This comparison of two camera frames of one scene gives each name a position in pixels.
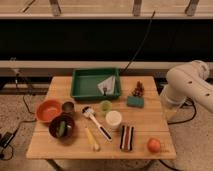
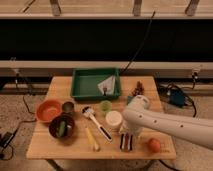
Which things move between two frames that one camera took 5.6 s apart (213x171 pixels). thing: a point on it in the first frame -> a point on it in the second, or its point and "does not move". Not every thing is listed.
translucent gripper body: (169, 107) -> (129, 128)
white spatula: (90, 113) does not move
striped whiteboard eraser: (127, 138) does not move
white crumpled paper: (108, 84) does not move
